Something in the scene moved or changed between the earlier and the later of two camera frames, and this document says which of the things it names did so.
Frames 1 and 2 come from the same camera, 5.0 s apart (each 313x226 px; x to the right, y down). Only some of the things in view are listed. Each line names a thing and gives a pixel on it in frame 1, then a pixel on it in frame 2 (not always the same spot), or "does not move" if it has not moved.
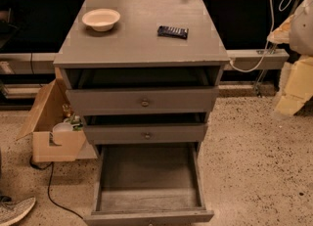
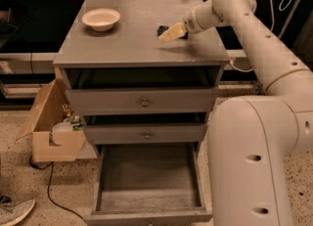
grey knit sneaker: x=11 y=209 does not move
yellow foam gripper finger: x=296 y=84 → x=192 y=24
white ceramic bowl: x=101 y=19 does not move
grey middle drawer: x=146 y=128 does not move
